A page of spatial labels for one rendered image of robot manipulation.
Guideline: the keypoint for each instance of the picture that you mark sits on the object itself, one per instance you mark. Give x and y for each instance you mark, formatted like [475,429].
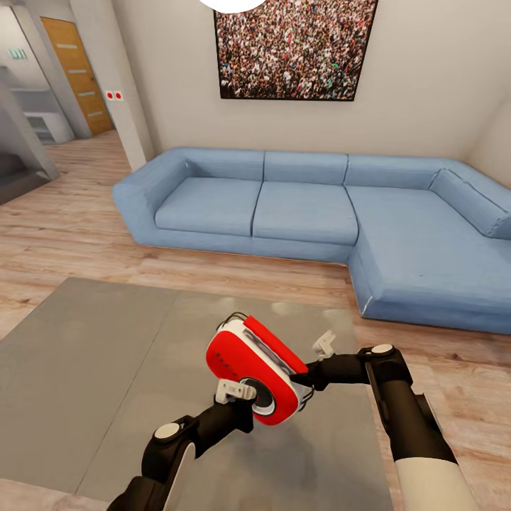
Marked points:
[294,50]

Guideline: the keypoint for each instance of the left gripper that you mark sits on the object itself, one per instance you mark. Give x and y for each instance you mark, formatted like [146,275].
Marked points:
[232,415]

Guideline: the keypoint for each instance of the sofa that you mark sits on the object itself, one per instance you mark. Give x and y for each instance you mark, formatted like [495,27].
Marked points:
[426,240]

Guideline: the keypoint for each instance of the radio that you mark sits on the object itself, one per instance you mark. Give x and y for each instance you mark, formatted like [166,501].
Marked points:
[243,350]

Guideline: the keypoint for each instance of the stairs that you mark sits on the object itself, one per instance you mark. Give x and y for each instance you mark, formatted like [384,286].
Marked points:
[16,179]

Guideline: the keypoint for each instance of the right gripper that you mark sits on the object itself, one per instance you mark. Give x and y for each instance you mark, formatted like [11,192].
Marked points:
[321,373]

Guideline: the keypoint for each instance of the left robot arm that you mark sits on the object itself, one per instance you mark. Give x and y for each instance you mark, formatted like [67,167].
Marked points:
[169,457]

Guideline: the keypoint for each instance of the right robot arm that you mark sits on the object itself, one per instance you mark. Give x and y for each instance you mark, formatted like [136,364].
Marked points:
[429,475]

